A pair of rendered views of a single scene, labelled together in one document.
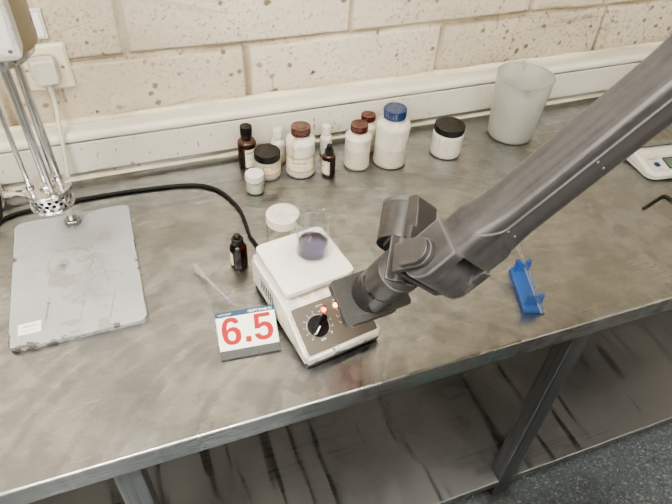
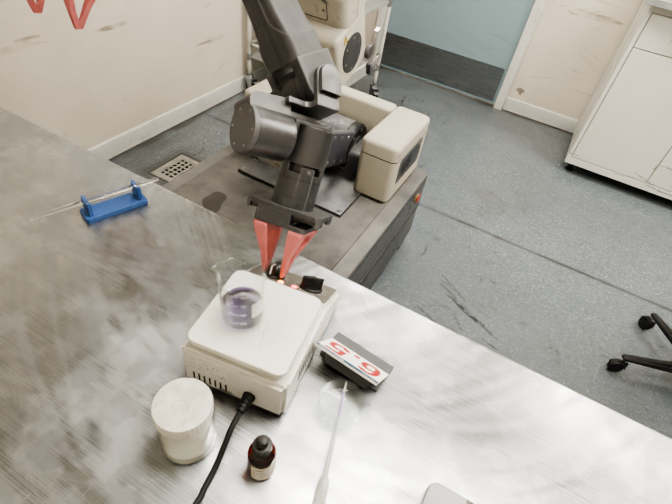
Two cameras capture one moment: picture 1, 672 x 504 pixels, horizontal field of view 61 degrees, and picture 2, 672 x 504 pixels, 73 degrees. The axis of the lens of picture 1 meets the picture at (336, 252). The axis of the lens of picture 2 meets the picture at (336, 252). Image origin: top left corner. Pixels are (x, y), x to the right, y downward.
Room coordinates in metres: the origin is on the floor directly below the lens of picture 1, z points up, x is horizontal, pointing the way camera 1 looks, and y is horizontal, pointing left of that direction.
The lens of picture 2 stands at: (0.82, 0.33, 1.26)
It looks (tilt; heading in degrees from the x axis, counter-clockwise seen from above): 43 degrees down; 224
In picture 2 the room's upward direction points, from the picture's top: 10 degrees clockwise
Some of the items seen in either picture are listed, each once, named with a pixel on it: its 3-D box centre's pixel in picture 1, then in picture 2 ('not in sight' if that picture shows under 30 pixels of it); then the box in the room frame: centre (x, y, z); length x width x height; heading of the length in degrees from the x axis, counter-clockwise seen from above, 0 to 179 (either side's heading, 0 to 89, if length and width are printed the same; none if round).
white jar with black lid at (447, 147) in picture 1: (447, 138); not in sight; (1.11, -0.23, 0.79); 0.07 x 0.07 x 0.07
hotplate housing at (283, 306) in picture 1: (311, 289); (266, 326); (0.62, 0.04, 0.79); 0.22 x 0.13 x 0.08; 31
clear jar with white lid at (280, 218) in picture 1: (283, 231); (186, 422); (0.76, 0.10, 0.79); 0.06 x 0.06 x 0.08
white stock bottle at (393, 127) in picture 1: (392, 135); not in sight; (1.06, -0.10, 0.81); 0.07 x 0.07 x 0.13
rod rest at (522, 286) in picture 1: (527, 284); (113, 200); (0.69, -0.33, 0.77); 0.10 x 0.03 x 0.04; 3
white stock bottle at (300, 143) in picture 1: (300, 149); not in sight; (1.00, 0.09, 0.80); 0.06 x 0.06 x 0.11
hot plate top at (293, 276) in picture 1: (304, 260); (258, 319); (0.65, 0.05, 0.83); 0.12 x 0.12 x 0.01; 31
